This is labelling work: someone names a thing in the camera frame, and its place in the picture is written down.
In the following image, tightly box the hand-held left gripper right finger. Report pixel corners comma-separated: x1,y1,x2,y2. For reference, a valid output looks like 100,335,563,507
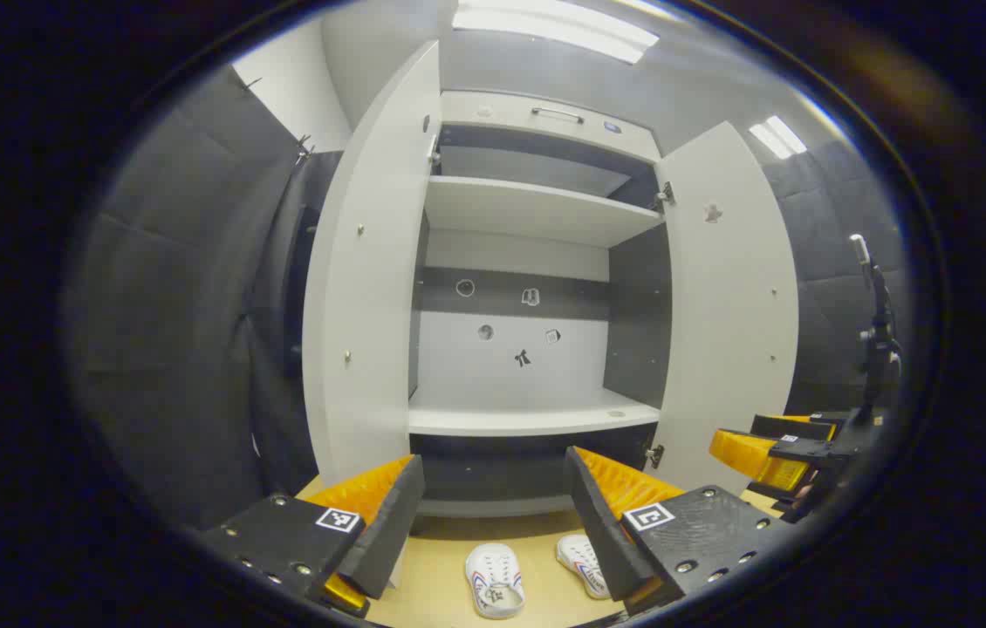
565,447,795,616

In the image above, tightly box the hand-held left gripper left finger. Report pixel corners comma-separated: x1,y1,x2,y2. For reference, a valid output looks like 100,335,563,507
196,454,426,620

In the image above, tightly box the white striped shoe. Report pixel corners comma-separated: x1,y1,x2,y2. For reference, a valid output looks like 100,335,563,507
464,543,526,620
556,534,613,601

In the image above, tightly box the white shoe cabinet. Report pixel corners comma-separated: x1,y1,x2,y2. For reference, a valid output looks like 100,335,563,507
408,87,674,520

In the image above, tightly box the black backdrop cloth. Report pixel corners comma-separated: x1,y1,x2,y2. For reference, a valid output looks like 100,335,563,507
759,140,906,420
65,65,346,533

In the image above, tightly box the ceiling light panel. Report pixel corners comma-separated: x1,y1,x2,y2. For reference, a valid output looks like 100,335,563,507
749,115,808,160
451,0,661,65

